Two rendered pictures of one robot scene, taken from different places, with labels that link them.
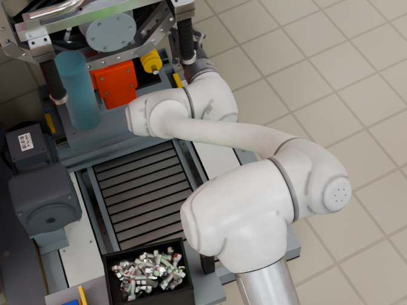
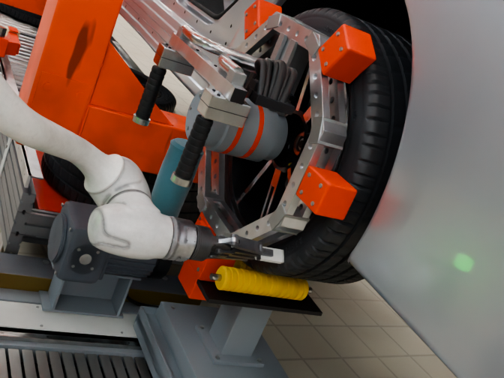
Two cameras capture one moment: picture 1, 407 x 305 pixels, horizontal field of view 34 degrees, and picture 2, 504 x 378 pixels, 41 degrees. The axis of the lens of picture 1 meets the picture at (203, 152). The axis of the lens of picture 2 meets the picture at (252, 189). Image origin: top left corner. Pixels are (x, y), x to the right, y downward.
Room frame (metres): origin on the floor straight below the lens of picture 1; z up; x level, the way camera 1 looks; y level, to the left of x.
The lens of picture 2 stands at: (0.96, -1.27, 1.21)
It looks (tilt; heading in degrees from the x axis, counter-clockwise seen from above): 18 degrees down; 75
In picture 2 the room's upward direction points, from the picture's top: 23 degrees clockwise
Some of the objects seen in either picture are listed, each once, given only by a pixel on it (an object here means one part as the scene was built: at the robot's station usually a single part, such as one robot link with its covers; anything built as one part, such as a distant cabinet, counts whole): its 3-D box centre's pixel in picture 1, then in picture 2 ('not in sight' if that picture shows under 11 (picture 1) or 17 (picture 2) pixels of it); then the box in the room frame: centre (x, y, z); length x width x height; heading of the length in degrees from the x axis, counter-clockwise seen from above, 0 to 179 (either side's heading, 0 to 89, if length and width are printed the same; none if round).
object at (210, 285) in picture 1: (135, 298); not in sight; (0.64, 0.20, 0.44); 0.43 x 0.17 x 0.03; 107
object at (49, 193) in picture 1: (40, 175); (118, 266); (1.15, 0.52, 0.26); 0.42 x 0.18 x 0.35; 17
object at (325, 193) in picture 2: not in sight; (325, 192); (1.43, -0.05, 0.85); 0.09 x 0.08 x 0.07; 107
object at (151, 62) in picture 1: (141, 39); (262, 283); (1.46, 0.17, 0.51); 0.29 x 0.06 x 0.06; 17
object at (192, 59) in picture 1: (185, 37); (193, 148); (1.16, 0.02, 0.83); 0.04 x 0.04 x 0.16
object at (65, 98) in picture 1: (52, 77); (150, 93); (1.06, 0.35, 0.83); 0.04 x 0.04 x 0.16
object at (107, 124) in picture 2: not in sight; (167, 114); (1.15, 0.73, 0.69); 0.52 x 0.17 x 0.35; 17
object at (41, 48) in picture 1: (39, 40); (175, 58); (1.09, 0.36, 0.93); 0.09 x 0.05 x 0.05; 17
